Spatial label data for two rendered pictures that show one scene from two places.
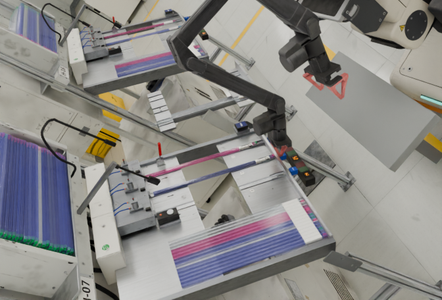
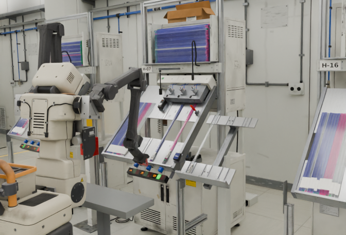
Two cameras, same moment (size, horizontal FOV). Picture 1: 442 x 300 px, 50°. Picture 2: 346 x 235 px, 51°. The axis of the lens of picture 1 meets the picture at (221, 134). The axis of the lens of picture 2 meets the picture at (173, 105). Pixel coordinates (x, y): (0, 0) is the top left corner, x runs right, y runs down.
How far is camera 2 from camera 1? 3.30 m
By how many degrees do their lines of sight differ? 102
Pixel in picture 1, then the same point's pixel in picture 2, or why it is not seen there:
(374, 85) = (91, 199)
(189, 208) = (162, 115)
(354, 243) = not seen: outside the picture
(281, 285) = not seen: hidden behind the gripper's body
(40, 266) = (152, 52)
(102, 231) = (170, 78)
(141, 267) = (156, 93)
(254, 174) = (151, 148)
